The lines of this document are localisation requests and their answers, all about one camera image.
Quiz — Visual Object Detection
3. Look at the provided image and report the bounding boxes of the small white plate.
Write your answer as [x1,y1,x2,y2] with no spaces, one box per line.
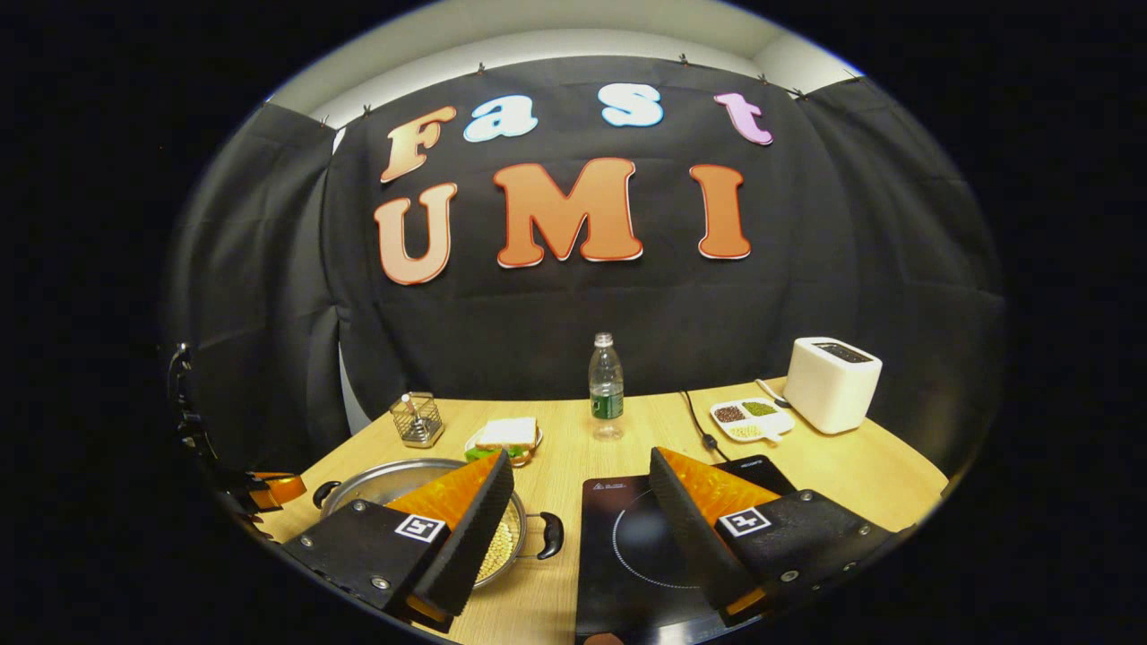
[464,428,544,468]

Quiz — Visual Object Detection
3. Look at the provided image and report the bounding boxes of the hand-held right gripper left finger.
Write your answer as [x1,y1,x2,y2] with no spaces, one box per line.
[280,449,517,630]

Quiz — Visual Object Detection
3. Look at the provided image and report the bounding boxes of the pile of yellow soybeans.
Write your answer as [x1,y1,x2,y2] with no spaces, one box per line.
[475,511,522,583]

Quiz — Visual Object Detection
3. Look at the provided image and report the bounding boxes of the white toaster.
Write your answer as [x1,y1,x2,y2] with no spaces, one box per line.
[784,337,884,435]

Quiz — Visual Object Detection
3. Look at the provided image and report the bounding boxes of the steel pot with black handles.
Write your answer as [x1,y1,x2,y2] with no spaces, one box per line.
[312,457,565,592]

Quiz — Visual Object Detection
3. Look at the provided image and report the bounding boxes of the clear plastic water bottle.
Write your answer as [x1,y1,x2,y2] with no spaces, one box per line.
[589,333,625,442]

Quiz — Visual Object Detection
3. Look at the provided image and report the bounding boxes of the white divided dish with beans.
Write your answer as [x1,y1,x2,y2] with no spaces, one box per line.
[711,398,796,444]

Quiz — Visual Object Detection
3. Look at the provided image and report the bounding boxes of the black power cable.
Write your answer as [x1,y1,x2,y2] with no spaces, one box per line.
[681,391,731,462]

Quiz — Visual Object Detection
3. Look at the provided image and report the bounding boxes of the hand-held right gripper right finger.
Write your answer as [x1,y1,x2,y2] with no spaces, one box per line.
[648,446,899,628]

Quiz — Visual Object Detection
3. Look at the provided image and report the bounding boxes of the black backdrop cloth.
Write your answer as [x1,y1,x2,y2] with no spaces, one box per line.
[166,56,1009,485]

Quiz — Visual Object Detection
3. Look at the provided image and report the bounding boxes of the metal wire basket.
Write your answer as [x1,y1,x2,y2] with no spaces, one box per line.
[390,392,444,449]

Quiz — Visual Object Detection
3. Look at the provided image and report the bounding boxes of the black induction cooktop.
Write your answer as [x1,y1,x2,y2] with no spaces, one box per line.
[576,455,798,642]

